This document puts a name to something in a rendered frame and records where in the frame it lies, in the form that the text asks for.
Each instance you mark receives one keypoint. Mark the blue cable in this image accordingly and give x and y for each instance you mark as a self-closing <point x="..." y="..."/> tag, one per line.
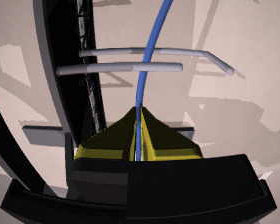
<point x="143" y="74"/>

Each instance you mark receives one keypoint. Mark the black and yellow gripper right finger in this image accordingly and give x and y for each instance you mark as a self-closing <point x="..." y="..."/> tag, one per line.
<point x="162" y="143"/>

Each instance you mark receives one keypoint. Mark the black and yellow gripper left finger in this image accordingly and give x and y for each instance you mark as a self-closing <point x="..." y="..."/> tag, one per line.
<point x="114" y="142"/>

